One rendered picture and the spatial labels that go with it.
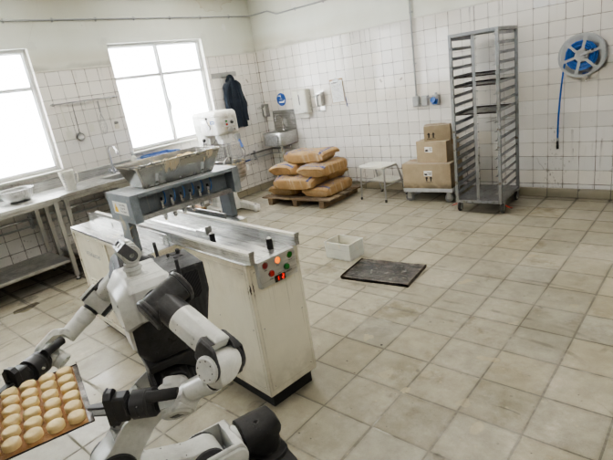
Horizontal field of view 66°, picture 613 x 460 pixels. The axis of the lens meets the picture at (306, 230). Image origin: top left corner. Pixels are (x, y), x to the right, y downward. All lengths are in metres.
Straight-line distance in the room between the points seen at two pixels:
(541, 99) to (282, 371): 4.17
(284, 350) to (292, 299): 0.27
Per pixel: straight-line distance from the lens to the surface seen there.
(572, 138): 5.73
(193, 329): 1.40
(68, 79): 6.23
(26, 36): 6.16
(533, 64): 5.74
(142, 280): 1.63
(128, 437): 1.90
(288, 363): 2.64
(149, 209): 2.86
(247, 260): 2.27
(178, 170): 2.90
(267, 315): 2.45
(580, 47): 5.51
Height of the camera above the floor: 1.65
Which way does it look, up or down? 18 degrees down
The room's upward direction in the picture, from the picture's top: 9 degrees counter-clockwise
